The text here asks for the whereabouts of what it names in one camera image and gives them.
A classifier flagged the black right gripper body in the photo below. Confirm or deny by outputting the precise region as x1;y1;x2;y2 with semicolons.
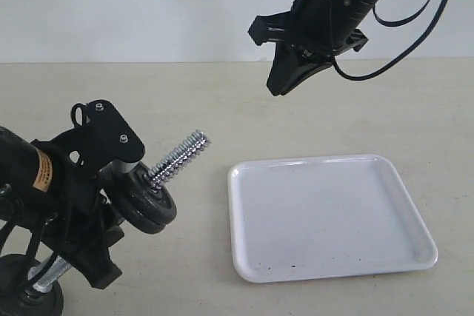
248;0;374;56

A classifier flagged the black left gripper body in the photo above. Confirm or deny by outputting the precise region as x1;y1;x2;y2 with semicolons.
30;129;111;260

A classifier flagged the chrome threaded dumbbell bar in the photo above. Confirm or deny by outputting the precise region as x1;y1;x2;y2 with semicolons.
21;129;212;295

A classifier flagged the black weight plate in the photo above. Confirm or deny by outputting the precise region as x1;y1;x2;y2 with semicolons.
122;163;177;235

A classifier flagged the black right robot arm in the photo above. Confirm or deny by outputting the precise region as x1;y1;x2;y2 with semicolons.
248;0;378;96

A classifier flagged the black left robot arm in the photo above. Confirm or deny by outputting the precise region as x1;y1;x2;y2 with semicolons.
1;127;124;289

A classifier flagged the white plastic tray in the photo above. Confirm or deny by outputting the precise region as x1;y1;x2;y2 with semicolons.
227;154;438;283

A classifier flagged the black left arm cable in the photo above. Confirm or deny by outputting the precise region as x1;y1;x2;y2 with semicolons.
0;182;75;295

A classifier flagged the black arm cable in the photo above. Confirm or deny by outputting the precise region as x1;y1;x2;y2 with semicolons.
333;0;470;81
0;182;75;295

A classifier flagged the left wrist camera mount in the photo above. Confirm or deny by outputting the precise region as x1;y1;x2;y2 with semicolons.
70;98;145;177

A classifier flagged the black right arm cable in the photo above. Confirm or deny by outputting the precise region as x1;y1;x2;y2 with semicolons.
333;0;470;81

